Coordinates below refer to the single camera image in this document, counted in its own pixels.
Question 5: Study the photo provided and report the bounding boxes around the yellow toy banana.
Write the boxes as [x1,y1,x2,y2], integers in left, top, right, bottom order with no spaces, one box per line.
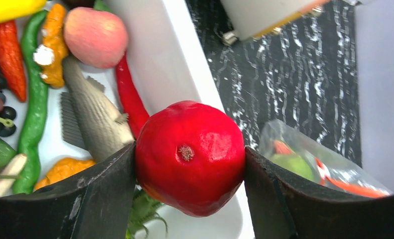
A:
[0,0,47,23]

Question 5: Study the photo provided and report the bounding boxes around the red toy apple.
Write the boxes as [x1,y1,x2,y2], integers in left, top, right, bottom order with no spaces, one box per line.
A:
[135,101,246,217]

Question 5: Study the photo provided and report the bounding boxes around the clear zip top bag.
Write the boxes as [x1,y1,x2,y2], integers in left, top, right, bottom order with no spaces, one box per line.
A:
[259,119,392,198]

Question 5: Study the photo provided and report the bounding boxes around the white toy mushroom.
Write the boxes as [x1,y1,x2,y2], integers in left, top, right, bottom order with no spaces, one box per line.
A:
[0,153,27,197]

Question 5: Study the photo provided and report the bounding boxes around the green toy cabbage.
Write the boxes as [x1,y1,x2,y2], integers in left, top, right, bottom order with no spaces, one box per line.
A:
[270,154,314,181]

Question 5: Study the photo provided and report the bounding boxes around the orange toy ginger root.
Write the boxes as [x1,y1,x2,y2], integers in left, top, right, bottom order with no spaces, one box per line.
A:
[33,3,68,88]

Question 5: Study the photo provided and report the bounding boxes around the grey toy fish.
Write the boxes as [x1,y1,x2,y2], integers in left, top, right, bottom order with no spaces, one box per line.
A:
[60,55,134,162]

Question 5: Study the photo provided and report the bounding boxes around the orange toy carrot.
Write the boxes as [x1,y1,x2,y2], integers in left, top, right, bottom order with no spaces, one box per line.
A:
[0,20,27,102]

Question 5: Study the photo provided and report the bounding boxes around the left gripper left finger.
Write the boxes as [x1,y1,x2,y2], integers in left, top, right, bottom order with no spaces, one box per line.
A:
[0,144,135,239]

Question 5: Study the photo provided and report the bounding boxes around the red toy chili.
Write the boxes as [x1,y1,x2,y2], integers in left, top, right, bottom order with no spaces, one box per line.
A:
[115,53,149,138]

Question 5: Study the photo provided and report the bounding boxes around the toy peach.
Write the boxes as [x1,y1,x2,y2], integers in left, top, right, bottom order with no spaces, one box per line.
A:
[63,7,129,69]

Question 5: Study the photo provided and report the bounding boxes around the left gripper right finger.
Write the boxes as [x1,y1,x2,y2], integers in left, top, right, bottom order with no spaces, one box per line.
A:
[245,147,394,239]

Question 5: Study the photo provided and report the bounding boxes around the green toy bean pod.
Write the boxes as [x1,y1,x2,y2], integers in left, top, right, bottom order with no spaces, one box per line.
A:
[12,10,48,194]

